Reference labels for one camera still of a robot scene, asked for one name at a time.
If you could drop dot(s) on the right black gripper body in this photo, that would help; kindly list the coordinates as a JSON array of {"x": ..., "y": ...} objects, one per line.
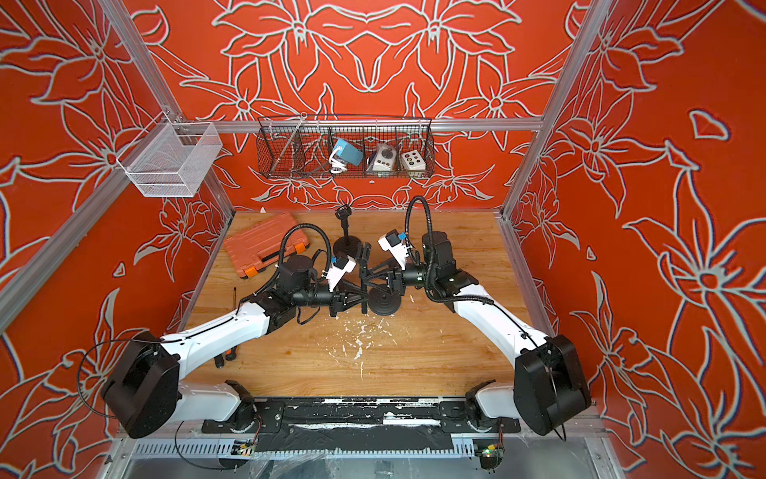
[{"x": 415, "y": 277}]

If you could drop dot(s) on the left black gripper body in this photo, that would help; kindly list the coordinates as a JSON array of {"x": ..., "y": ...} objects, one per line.
[{"x": 333, "y": 301}]

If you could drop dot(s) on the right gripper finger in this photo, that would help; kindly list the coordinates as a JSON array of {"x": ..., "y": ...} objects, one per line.
[
  {"x": 376, "y": 282},
  {"x": 381, "y": 269}
]

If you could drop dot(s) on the black round stand base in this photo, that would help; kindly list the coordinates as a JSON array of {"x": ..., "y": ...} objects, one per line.
[{"x": 351, "y": 247}]

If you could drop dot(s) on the black mic clip pole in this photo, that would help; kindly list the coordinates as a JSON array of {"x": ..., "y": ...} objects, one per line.
[
  {"x": 343, "y": 214},
  {"x": 364, "y": 252}
]

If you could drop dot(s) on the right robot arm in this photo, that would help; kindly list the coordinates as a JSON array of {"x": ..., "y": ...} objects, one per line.
[{"x": 548, "y": 388}]

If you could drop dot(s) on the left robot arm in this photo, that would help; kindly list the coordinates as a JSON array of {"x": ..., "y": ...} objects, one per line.
[{"x": 148, "y": 387}]

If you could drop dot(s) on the orange plastic tool case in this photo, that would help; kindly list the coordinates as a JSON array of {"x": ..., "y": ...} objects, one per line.
[{"x": 252, "y": 250}]

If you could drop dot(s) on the white button box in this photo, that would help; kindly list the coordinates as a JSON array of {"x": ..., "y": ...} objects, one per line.
[{"x": 412, "y": 163}]

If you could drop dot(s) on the white device black knobs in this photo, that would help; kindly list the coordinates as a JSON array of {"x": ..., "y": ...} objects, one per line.
[{"x": 383, "y": 160}]

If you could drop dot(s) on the teal box in basket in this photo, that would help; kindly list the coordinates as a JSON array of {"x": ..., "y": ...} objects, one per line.
[{"x": 346, "y": 154}]

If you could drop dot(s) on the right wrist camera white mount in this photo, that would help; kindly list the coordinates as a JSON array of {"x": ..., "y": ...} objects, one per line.
[{"x": 397, "y": 245}]

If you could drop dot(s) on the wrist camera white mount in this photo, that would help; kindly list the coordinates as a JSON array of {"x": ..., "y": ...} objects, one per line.
[
  {"x": 339, "y": 267},
  {"x": 397, "y": 245}
]

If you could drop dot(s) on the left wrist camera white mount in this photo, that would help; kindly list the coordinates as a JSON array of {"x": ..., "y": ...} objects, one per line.
[{"x": 339, "y": 267}]

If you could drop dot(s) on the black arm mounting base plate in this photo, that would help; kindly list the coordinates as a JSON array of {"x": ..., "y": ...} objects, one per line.
[{"x": 368, "y": 425}]

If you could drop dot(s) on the black wire wall basket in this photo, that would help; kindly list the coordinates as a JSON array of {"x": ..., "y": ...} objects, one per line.
[{"x": 323, "y": 147}]

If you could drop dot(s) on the clear plastic wall bin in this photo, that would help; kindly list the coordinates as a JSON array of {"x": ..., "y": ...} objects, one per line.
[{"x": 171, "y": 163}]

